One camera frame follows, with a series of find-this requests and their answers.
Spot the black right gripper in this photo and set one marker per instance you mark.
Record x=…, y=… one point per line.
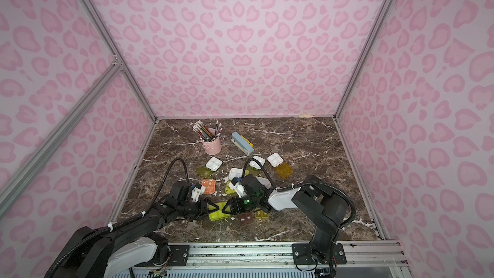
x=237, y=204

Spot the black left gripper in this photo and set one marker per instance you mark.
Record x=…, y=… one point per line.
x=197, y=206

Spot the white pillbox green lid front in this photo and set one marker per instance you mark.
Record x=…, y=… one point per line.
x=218, y=214

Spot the white pillbox green lid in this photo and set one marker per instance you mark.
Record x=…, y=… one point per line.
x=218, y=214
x=234, y=175
x=264, y=181
x=255, y=165
x=210, y=168

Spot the small dark red pillbox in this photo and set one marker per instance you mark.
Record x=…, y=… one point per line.
x=246, y=219

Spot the small yellow pillbox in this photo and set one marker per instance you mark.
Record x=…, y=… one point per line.
x=261, y=215

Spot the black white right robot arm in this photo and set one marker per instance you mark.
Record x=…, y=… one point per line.
x=329, y=208

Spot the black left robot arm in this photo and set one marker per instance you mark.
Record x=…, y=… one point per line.
x=88, y=251

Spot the orange square pillbox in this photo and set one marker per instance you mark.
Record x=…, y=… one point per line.
x=209, y=186

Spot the white pillbox green lid back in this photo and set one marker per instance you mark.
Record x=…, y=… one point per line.
x=255, y=165

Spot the pink pencil cup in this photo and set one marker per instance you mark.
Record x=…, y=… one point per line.
x=213, y=147

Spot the blue grey stapler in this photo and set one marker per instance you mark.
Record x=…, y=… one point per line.
x=242, y=143

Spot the white pillbox yellow lid far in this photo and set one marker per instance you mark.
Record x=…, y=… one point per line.
x=282, y=168

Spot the coloured pencils bundle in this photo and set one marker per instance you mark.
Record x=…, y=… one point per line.
x=205, y=133

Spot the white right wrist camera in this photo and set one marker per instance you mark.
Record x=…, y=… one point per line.
x=238, y=188

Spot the aluminium front rail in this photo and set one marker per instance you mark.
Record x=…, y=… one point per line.
x=260, y=259

